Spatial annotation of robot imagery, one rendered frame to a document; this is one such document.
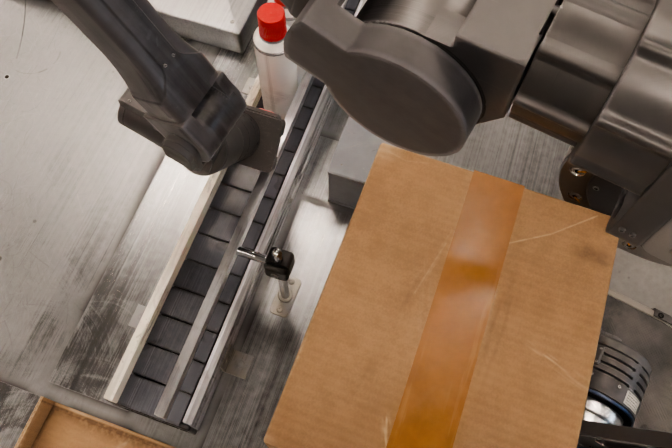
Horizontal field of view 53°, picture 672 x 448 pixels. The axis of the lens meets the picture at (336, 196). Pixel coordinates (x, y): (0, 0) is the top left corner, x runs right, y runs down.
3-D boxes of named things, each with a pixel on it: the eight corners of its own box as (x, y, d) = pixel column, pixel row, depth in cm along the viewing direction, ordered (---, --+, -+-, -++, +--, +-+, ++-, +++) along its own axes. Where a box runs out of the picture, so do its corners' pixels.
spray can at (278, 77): (271, 90, 97) (258, -10, 79) (305, 100, 97) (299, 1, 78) (258, 119, 95) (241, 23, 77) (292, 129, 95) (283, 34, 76)
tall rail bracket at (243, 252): (249, 272, 90) (233, 224, 76) (300, 289, 89) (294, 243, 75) (240, 294, 89) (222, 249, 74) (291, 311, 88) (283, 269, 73)
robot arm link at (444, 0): (561, 82, 27) (611, -15, 28) (338, -16, 29) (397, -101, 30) (512, 174, 35) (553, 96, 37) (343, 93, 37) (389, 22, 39)
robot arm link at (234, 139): (210, 187, 69) (233, 140, 67) (153, 154, 69) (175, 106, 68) (234, 175, 75) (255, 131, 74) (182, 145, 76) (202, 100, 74)
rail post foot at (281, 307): (284, 274, 90) (284, 272, 89) (302, 280, 90) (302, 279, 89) (268, 312, 88) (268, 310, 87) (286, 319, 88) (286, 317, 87)
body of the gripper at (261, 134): (209, 95, 81) (183, 100, 74) (288, 119, 79) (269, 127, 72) (198, 146, 82) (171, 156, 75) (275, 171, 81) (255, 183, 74)
